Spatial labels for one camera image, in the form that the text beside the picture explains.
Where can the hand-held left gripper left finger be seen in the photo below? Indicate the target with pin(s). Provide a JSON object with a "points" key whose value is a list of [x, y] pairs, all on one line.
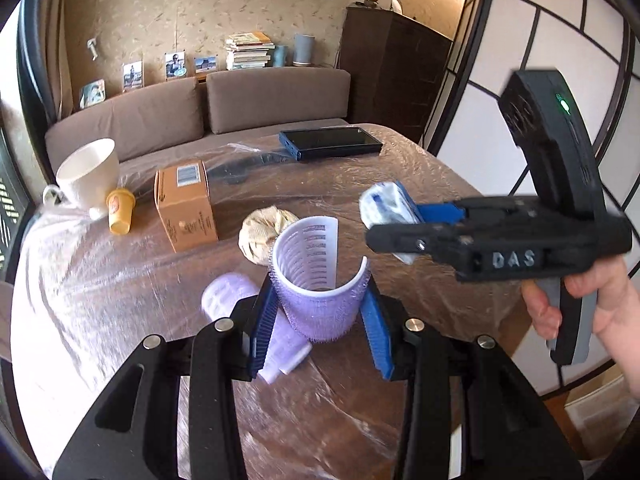
{"points": [[264, 332]]}

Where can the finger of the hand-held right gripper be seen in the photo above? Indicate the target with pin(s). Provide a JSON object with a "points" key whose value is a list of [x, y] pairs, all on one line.
{"points": [[410, 239], [440, 212]]}

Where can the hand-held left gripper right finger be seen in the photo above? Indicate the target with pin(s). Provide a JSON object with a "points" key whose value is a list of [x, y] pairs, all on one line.
{"points": [[376, 332]]}

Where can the blue white tissue packet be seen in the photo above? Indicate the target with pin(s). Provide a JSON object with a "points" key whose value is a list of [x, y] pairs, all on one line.
{"points": [[385, 205]]}

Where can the split purple hair roller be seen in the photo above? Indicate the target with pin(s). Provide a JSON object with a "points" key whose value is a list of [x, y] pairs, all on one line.
{"points": [[320, 310]]}

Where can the person's right forearm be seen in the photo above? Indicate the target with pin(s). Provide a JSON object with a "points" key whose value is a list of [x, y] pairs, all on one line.
{"points": [[627, 375]]}

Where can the person's right hand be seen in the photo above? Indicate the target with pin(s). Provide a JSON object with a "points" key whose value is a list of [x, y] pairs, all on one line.
{"points": [[615, 305]]}

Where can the crumpled beige paper tissue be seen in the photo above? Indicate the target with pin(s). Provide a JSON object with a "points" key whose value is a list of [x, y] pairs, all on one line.
{"points": [[260, 235]]}

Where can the white panel sliding screen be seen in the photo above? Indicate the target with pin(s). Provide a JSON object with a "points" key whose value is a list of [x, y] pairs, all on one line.
{"points": [[550, 35]]}

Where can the dark blue tablet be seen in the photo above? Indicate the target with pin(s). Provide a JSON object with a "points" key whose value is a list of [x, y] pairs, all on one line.
{"points": [[330, 141]]}

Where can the gold cardboard box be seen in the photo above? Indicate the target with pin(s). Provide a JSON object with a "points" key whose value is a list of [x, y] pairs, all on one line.
{"points": [[185, 220]]}

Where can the dark wooden cabinet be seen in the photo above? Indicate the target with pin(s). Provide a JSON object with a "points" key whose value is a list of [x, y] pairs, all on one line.
{"points": [[395, 75]]}

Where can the brown sofa seat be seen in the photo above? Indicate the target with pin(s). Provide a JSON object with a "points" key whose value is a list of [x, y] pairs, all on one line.
{"points": [[300, 126]]}

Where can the yellow rabbit print cup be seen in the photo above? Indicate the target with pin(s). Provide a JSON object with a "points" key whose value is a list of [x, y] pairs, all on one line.
{"points": [[120, 215]]}

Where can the short brown back cushion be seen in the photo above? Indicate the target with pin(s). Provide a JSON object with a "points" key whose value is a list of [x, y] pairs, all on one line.
{"points": [[275, 100]]}

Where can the white oval object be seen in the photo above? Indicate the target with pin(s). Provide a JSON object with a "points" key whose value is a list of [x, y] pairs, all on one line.
{"points": [[397, 5]]}

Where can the grey cylinder speaker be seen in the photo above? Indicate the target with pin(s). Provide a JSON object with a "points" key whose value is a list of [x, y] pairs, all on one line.
{"points": [[303, 50]]}

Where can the blue cylinder container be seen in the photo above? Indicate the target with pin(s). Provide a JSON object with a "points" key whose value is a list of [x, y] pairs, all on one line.
{"points": [[281, 56]]}

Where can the white embossed teacup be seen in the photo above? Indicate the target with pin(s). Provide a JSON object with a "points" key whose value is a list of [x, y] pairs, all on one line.
{"points": [[85, 175]]}

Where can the stack of books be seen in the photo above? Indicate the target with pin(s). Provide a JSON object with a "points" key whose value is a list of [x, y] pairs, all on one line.
{"points": [[247, 52]]}

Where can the long brown back cushion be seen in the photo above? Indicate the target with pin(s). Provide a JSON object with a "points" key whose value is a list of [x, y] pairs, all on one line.
{"points": [[125, 120]]}

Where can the building landscape photo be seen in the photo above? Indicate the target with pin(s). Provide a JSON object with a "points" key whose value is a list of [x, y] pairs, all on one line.
{"points": [[206, 65]]}

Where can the portrait photo with sunglasses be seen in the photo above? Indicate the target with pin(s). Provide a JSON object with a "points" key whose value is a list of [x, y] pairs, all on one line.
{"points": [[176, 66]]}

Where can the dark framed window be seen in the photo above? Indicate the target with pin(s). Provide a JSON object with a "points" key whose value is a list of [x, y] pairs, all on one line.
{"points": [[7, 210]]}

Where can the standing figure photo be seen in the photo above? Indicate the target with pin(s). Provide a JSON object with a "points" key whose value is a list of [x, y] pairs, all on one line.
{"points": [[133, 75]]}

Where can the beige curtain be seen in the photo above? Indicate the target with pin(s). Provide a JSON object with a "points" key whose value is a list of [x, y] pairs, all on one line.
{"points": [[56, 50]]}

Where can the dark curtain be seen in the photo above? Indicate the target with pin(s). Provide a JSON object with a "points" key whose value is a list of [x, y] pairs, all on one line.
{"points": [[32, 60]]}

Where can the rounded photo frame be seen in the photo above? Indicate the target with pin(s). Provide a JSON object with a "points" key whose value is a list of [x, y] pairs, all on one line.
{"points": [[92, 94]]}

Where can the white wall lamp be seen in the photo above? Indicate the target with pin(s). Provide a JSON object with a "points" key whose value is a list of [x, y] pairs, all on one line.
{"points": [[92, 50]]}

